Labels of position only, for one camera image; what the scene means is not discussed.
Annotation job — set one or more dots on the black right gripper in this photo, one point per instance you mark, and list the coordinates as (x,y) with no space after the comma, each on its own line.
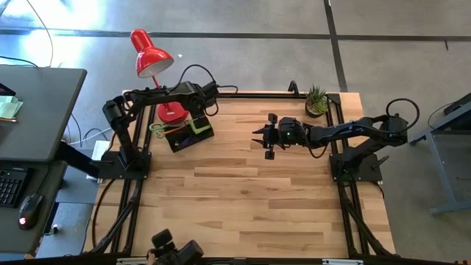
(290,132)

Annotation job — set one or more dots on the green sticky note pad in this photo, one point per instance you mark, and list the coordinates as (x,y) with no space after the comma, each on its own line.
(198,126)

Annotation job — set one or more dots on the black aluminium table frame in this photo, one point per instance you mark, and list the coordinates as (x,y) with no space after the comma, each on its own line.
(257,95)

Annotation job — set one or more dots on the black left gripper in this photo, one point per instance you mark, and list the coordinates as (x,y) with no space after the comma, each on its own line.
(202,97)

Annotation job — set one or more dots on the black handheld camera device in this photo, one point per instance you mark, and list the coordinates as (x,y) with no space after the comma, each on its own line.
(187,254)

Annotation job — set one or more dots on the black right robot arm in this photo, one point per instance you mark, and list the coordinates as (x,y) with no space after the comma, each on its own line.
(342,130)

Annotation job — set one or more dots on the dark grey office desk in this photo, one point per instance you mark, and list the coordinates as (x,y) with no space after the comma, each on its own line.
(44,110)

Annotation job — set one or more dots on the potted succulent plant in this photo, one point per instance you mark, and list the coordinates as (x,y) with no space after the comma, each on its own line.
(316,103)

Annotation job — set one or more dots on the black mesh desk organizer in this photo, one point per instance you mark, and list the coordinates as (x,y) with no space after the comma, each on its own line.
(184,141)

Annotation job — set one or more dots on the light green paper stack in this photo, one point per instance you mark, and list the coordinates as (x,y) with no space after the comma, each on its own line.
(9,106)

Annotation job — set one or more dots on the black keyboard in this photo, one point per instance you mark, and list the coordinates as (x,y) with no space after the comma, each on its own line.
(11,187)

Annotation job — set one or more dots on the yellow pencil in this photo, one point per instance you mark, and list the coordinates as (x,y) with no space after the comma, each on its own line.
(173,130)

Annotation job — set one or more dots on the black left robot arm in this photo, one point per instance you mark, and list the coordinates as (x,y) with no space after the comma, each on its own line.
(127,143)

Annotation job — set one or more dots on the grey metal side table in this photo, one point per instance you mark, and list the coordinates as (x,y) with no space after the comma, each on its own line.
(441,125)

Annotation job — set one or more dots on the black computer mouse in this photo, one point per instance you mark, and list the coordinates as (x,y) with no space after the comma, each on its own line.
(29,211)

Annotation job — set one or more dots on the red desk lamp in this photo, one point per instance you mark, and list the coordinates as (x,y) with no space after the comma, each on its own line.
(151,60)

